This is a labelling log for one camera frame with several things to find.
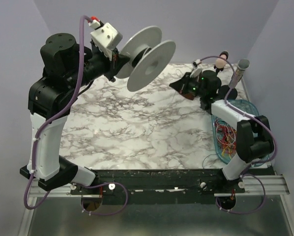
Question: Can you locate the white perforated cable spool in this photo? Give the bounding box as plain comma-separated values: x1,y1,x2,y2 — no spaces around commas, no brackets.
116,26,176,92

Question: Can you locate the silver microphone on stand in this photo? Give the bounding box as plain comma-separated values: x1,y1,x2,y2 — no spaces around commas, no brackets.
218,59,250,100

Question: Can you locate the pink microphone on stand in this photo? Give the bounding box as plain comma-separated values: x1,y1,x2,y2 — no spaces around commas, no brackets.
214,51,229,74

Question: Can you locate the bundle of coloured wires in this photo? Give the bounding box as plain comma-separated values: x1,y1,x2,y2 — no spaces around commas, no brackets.
214,118,238,160

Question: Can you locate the aluminium rail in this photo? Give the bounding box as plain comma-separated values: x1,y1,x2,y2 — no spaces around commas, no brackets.
29,176,290,198

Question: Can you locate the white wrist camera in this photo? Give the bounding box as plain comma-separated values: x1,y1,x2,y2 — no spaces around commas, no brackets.
88,16,123,61
190,60,203,78

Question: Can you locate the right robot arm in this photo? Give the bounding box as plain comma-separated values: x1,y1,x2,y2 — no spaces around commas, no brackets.
169,70,274,181

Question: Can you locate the brown wooden metronome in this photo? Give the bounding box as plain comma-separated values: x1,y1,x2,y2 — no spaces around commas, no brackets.
182,92,196,100

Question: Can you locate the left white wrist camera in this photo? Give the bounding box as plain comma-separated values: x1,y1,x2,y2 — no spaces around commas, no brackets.
88,16,123,61

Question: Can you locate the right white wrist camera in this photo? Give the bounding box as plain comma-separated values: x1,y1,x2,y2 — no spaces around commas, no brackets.
190,60,203,78

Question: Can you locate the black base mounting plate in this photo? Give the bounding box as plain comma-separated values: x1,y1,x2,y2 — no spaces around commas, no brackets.
71,169,245,205

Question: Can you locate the teal transparent plastic basin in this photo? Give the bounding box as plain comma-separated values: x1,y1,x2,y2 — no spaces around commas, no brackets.
211,99,259,164

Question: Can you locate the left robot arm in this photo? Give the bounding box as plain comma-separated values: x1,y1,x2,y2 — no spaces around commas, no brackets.
20,33,152,191

